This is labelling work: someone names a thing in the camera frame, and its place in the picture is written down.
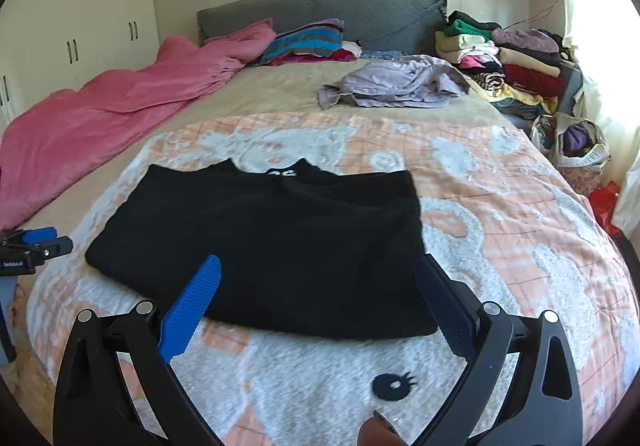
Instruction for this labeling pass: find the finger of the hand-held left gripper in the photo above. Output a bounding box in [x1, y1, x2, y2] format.
[21, 227, 59, 245]
[34, 236, 74, 266]

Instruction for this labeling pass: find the pink blanket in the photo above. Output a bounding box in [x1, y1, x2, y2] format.
[0, 18, 277, 230]

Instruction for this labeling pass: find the blue patterned pillow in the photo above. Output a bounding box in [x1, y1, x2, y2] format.
[359, 49, 408, 62]

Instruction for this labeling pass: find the grey padded headboard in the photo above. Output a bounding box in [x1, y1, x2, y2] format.
[196, 0, 448, 56]

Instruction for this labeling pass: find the white bag of clothes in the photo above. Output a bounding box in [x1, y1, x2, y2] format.
[529, 111, 612, 171]

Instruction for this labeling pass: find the lilac garment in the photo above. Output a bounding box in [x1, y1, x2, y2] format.
[318, 54, 472, 110]

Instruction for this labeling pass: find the pile of folded clothes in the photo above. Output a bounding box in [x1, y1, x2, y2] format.
[433, 10, 585, 119]

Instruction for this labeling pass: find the white curtain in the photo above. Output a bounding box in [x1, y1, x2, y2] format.
[549, 0, 640, 233]

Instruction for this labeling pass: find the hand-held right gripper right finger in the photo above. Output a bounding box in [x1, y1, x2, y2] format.
[415, 253, 583, 446]

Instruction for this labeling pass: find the person's right hand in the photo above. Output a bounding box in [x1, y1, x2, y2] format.
[357, 410, 403, 446]

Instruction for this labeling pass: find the white wardrobe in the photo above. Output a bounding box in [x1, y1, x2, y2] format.
[0, 0, 160, 132]

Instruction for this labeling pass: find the magenta cloth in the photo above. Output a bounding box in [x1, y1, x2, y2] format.
[267, 42, 362, 67]

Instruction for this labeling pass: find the black sweater with orange cuffs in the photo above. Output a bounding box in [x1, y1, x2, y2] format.
[85, 157, 442, 342]

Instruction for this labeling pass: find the striped pillow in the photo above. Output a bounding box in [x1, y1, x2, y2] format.
[260, 18, 346, 62]

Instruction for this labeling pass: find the red bag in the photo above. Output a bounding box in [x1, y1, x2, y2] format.
[587, 180, 623, 236]

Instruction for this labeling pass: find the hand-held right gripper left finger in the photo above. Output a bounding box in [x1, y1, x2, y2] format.
[52, 253, 222, 446]

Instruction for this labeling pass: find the bed with beige sheet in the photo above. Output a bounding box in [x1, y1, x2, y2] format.
[0, 54, 531, 247]

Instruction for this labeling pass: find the orange and white printed blanket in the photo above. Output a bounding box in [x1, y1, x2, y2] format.
[24, 112, 628, 446]

